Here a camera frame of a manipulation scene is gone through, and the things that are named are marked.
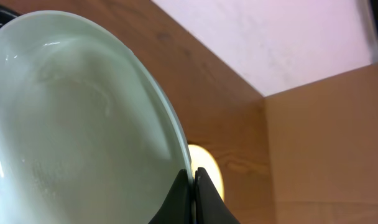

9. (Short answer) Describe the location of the light green plate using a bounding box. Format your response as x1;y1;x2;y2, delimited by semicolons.
0;11;191;223

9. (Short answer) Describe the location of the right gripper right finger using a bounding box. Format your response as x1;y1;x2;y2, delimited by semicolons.
195;167;239;224

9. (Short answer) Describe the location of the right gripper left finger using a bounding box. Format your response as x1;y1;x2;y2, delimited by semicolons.
149;169;192;224

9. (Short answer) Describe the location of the yellow plate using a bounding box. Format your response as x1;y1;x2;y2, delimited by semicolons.
188;144;224;201

